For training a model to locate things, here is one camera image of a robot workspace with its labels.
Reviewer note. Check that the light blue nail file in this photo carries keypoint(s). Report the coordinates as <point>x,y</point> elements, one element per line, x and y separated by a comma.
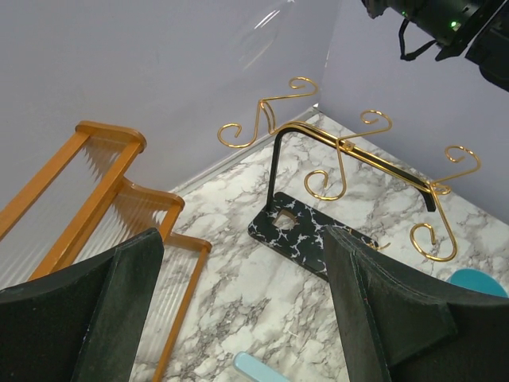
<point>254,370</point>

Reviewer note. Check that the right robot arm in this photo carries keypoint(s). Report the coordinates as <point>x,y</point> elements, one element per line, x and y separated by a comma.
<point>477,28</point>

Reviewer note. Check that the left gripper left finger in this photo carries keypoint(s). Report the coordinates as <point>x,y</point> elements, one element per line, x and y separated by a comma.
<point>84,322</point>

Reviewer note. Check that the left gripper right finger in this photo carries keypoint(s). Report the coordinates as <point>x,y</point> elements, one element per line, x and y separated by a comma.
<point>399,324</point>

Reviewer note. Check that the blue plastic goblet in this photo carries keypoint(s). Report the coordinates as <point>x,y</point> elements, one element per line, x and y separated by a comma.
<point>478,281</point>

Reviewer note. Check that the wooden shelf rack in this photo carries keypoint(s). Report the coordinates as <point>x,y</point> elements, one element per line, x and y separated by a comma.
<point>80,203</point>

